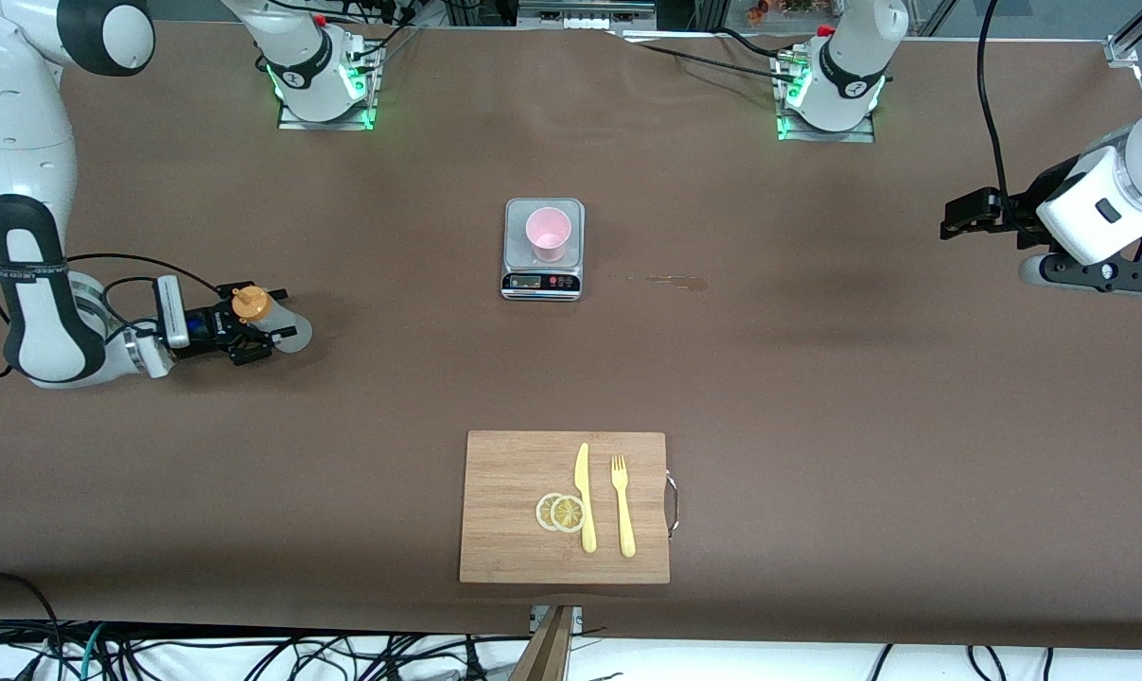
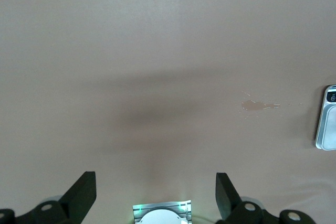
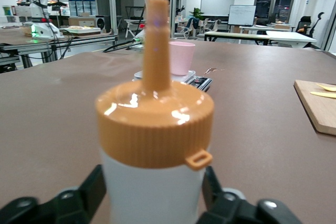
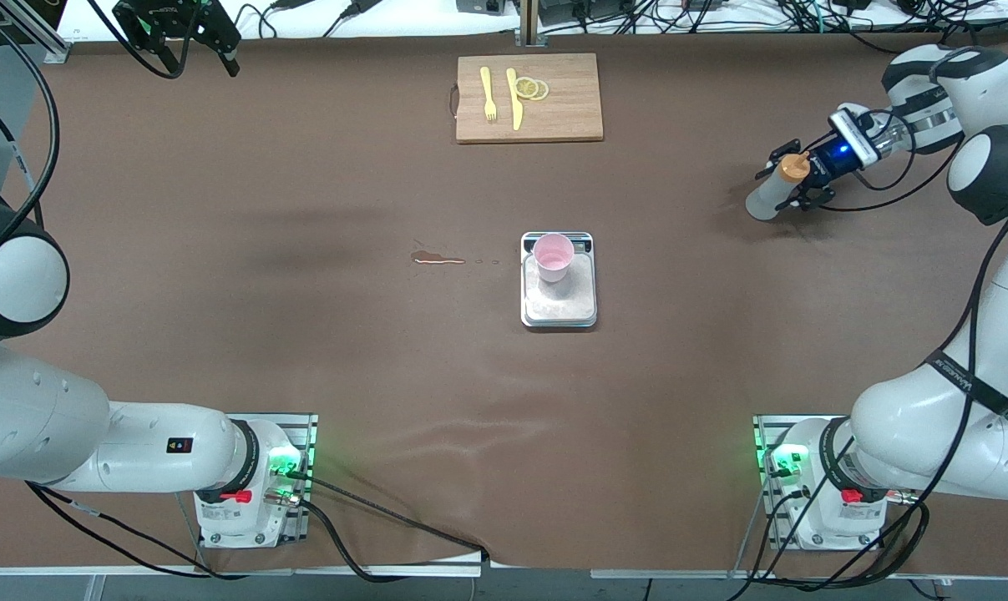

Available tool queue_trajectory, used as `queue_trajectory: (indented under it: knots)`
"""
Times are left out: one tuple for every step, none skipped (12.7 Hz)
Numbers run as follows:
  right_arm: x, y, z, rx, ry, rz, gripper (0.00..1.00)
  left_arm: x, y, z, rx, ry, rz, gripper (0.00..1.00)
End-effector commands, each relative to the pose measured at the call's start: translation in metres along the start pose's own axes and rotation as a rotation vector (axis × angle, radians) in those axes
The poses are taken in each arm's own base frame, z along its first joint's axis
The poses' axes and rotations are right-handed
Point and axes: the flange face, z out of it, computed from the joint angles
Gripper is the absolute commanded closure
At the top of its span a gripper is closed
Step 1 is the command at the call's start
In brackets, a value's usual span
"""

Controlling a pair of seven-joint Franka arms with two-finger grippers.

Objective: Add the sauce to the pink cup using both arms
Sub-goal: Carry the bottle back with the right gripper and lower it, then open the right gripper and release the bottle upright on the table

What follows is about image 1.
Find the clear sauce bottle orange cap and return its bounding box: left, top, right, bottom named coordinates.
left=231, top=286, right=314, bottom=356

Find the pink plastic cup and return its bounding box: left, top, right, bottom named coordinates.
left=525, top=206, right=572, bottom=265

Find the silver digital kitchen scale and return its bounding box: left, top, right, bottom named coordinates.
left=501, top=197, right=587, bottom=303

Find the wooden cutting board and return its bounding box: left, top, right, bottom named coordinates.
left=459, top=430, right=681, bottom=585

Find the brown table cover sheet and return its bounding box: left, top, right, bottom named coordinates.
left=0, top=17, right=1142, bottom=654

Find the yellow plastic knife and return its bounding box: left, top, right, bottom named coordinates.
left=574, top=442, right=598, bottom=554

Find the yellow plastic fork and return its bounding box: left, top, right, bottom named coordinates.
left=610, top=454, right=637, bottom=558

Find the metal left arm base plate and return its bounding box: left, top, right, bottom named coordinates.
left=775, top=47, right=876, bottom=144

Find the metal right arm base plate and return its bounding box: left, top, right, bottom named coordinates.
left=277, top=38, right=382, bottom=131

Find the black cable on table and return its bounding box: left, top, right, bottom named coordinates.
left=618, top=33, right=794, bottom=81

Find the black looped cable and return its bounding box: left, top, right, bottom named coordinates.
left=0, top=571, right=61, bottom=681

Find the teal cable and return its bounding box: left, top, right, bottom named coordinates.
left=77, top=624, right=108, bottom=681

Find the metal table bracket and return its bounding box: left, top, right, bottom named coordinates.
left=530, top=605, right=584, bottom=637

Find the wooden post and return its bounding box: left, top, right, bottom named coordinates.
left=509, top=605, right=576, bottom=681

